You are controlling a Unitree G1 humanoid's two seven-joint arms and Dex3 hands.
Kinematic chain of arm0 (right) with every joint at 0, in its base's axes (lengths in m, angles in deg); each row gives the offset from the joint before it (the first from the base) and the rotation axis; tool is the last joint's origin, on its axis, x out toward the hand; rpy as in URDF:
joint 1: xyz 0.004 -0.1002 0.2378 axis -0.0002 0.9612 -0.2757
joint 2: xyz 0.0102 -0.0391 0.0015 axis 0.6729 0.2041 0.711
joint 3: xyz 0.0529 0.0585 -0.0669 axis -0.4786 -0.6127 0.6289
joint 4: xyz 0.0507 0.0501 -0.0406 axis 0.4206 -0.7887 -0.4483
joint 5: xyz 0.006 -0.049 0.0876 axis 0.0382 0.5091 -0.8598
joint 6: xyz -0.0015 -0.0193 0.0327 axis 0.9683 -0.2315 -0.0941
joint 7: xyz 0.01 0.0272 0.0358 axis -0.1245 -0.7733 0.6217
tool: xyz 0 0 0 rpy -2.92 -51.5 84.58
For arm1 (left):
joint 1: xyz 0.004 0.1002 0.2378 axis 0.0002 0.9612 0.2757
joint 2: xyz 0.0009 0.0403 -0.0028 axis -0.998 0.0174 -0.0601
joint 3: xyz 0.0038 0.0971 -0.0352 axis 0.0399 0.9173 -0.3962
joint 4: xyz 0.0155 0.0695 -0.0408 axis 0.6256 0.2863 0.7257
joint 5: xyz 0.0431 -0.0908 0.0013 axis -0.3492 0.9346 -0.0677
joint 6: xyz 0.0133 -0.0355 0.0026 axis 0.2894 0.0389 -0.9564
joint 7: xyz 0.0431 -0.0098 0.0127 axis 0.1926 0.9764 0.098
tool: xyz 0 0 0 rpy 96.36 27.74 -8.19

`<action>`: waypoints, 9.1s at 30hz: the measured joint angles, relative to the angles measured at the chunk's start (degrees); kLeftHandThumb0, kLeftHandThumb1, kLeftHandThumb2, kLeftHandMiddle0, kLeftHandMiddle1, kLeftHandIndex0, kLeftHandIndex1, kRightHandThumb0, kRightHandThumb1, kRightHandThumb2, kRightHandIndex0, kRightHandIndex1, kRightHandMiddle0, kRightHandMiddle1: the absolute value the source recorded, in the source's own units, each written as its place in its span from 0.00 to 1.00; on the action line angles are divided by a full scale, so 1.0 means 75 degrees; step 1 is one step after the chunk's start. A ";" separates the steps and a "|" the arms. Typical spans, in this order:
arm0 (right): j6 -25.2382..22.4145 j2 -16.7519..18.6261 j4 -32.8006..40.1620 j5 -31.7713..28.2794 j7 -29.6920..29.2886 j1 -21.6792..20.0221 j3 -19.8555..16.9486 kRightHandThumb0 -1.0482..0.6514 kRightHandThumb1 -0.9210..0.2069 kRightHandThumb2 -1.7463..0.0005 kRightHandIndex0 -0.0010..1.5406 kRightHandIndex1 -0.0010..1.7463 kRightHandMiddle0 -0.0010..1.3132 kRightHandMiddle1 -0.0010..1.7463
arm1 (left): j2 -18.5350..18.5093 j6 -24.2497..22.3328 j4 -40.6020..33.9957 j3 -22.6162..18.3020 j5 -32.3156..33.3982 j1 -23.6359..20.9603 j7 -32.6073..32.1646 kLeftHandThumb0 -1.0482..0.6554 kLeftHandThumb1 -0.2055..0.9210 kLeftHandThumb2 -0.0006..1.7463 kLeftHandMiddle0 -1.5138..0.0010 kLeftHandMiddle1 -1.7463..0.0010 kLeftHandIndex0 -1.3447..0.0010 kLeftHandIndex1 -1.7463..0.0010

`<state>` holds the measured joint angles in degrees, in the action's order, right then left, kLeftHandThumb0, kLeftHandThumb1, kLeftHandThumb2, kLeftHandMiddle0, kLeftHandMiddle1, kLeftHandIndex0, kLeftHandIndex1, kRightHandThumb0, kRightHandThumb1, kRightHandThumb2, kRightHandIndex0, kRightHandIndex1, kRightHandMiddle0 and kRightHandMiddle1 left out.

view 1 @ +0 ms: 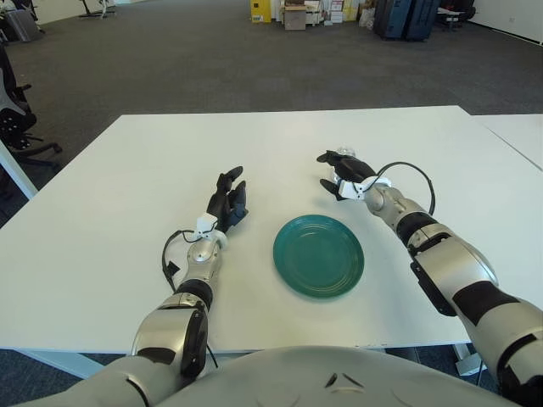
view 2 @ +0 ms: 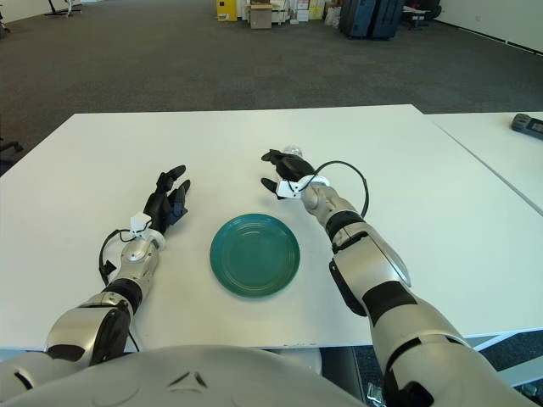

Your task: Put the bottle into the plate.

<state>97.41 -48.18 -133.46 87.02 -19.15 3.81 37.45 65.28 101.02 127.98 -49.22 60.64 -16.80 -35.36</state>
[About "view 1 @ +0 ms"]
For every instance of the green round plate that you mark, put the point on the green round plate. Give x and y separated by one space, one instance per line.
318 258

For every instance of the yellow box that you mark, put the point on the yellow box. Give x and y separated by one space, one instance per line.
260 10

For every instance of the grey suitcase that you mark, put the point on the grey suitcase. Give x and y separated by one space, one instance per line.
21 26

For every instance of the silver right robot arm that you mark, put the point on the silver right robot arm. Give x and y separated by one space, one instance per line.
458 271

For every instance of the black office chair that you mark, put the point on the black office chair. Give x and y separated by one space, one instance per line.
12 123

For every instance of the black hard case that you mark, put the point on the black hard case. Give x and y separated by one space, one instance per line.
389 19

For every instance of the black floor stand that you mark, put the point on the black floor stand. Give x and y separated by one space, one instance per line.
95 10

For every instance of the grey robot torso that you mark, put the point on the grey robot torso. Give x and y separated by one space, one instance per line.
297 377

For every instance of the white desk leg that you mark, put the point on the white desk leg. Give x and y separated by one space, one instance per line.
17 174

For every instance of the dark blue hard case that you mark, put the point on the dark blue hard case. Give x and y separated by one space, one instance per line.
421 19

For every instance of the brown cardboard box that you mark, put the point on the brown cardboard box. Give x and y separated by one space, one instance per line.
295 19

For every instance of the white plastic bag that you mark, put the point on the white plastic bag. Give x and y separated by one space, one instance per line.
367 18

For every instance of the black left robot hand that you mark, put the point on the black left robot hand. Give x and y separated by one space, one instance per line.
225 199

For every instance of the white box stack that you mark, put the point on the white box stack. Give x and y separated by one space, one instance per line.
335 12

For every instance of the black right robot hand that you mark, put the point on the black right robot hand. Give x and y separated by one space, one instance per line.
354 169

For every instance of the black chair with white seat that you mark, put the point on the black chair with white seat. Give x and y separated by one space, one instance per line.
453 15

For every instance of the clear bottle with blue cap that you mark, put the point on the clear bottle with blue cap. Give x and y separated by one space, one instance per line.
347 151

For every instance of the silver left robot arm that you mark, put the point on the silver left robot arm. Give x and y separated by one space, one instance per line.
199 254

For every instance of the pale yellow carton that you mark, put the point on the pale yellow carton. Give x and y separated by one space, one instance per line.
351 9

